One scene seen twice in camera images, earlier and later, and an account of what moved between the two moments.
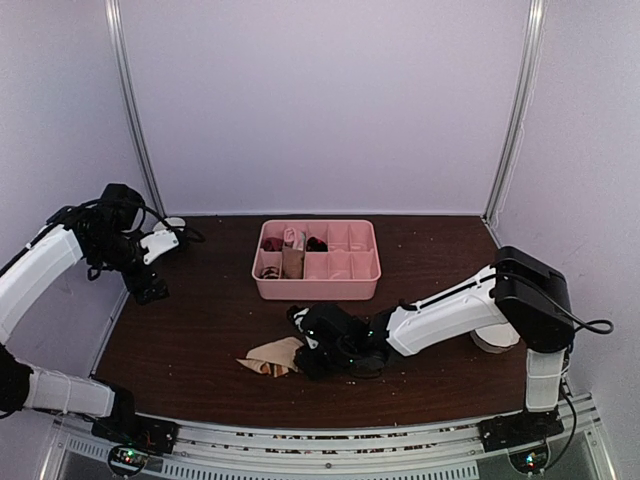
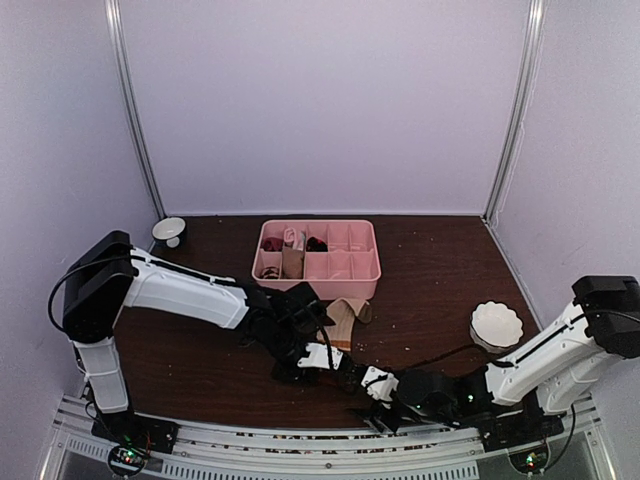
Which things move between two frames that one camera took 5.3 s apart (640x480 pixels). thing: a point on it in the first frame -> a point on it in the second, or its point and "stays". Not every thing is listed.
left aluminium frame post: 112,14 stays
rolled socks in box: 293,251 stays
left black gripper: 150,293 -> 309,375
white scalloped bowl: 497,338 stays
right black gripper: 313,370 -> 380,421
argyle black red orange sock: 314,244 stays
